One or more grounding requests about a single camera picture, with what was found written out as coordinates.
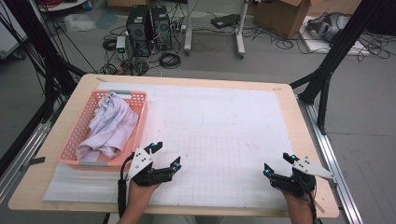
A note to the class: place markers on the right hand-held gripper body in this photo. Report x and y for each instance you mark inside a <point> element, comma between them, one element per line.
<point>295,183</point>

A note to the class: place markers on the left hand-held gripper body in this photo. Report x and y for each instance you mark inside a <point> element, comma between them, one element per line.
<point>146,177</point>

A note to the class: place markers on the lilac printed garment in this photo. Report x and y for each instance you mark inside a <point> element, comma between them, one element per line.
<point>112,124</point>

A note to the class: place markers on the pink plastic basket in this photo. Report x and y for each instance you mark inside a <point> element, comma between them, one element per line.
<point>76,124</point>

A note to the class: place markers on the person's left hand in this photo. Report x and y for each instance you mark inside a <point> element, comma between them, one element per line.
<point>140,196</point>

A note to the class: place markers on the person's right hand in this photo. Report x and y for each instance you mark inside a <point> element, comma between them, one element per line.
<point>300,205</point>

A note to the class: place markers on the small white power box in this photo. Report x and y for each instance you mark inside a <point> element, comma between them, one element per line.
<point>120,43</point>

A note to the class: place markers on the grey table clamp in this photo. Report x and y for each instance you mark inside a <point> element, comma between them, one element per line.
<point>37,160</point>

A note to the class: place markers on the white floor board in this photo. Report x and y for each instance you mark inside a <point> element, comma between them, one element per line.
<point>314,46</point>

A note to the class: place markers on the large black computer tower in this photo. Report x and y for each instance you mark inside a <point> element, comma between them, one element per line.
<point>138,31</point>

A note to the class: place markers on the slim black computer tower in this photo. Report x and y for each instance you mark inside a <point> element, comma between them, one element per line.
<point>162,29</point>

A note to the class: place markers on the white metal stand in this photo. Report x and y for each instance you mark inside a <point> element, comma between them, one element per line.
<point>239,34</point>

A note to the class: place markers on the large cardboard box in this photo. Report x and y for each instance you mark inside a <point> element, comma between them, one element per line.
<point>280,18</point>

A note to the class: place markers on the flat black device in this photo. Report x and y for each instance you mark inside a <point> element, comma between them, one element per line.
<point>225,21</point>

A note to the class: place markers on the clear plastic bag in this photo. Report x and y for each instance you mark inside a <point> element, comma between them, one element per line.
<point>79,22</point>

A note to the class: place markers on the white round table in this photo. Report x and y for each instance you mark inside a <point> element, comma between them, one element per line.
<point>62,5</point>

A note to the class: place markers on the aluminium rail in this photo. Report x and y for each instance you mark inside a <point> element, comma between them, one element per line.
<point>344,199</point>
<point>29,143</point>

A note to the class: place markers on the black metal frame strut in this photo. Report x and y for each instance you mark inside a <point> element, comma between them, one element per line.
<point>342,46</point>

